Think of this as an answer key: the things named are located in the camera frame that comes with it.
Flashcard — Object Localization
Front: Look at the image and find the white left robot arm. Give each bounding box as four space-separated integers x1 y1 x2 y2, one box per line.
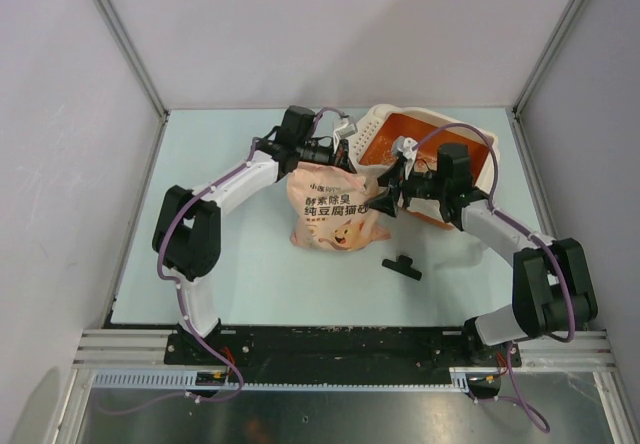
152 105 357 364

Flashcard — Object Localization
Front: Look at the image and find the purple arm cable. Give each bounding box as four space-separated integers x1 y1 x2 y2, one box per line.
412 123 576 435
94 106 351 418

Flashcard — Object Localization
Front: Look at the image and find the left aluminium corner post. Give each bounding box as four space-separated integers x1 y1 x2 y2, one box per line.
92 0 168 119

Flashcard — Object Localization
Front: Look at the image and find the right aluminium corner post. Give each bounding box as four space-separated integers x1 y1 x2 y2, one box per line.
512 0 590 119

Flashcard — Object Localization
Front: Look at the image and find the white and orange litter box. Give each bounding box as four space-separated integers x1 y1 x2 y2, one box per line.
349 104 499 229

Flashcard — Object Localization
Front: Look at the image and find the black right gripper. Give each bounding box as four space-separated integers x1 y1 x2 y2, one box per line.
364 158 447 218

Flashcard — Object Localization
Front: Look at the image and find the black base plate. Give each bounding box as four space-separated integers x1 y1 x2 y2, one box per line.
164 325 521 388

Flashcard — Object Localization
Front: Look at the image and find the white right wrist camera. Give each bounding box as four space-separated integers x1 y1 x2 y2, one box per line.
392 136 418 162

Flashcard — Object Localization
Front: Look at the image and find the black bag clip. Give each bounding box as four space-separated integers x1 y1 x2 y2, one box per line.
381 254 422 281

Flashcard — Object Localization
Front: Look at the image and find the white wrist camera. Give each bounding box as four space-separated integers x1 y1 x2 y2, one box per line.
331 115 358 150
392 136 418 162

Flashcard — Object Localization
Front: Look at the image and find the pink cat litter bag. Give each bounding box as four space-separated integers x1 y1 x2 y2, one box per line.
287 163 391 252

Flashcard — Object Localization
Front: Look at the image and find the aluminium corner post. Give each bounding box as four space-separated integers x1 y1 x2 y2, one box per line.
512 0 590 119
92 0 168 119

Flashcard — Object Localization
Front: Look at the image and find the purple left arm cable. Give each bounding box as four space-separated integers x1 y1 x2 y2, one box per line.
94 106 351 418

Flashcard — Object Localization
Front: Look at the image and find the aluminium frame rail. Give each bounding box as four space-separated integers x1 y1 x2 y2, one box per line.
72 329 616 391

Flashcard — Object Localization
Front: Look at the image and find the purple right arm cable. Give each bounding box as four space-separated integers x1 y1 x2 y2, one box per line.
412 123 576 435

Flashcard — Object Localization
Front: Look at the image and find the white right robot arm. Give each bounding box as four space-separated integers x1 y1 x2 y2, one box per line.
367 137 598 365

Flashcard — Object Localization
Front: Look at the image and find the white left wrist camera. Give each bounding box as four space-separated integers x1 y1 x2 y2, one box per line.
331 115 358 150

